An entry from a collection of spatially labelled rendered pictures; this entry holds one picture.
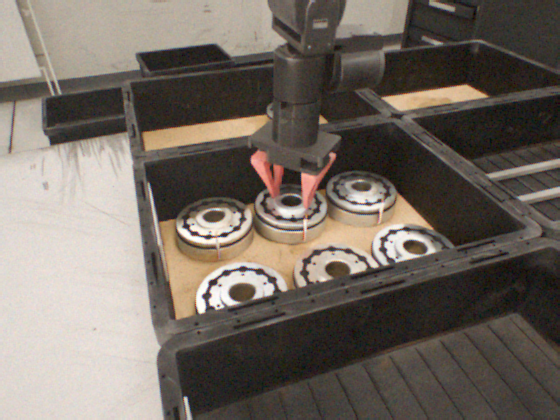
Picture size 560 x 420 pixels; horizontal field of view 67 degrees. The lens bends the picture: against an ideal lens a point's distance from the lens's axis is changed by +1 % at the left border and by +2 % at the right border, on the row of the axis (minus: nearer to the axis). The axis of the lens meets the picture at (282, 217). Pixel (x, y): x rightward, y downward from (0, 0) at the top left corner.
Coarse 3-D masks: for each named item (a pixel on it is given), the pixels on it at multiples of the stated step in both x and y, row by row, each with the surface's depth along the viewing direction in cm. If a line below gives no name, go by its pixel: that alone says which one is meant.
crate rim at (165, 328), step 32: (352, 128) 63; (160, 160) 55; (448, 160) 55; (480, 192) 50; (448, 256) 41; (160, 288) 38; (320, 288) 37; (160, 320) 35; (192, 320) 35; (224, 320) 35
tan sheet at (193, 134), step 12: (228, 120) 87; (240, 120) 88; (252, 120) 88; (264, 120) 88; (324, 120) 88; (144, 132) 83; (156, 132) 83; (168, 132) 83; (180, 132) 83; (192, 132) 83; (204, 132) 83; (216, 132) 83; (228, 132) 83; (240, 132) 83; (252, 132) 83; (156, 144) 79; (168, 144) 79; (180, 144) 79
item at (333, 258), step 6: (324, 258) 50; (330, 258) 50; (336, 258) 50; (342, 258) 50; (348, 258) 50; (318, 264) 49; (324, 264) 49; (342, 264) 50; (348, 264) 49; (354, 264) 49; (318, 270) 48; (324, 270) 48; (354, 270) 48; (318, 276) 48; (324, 276) 47
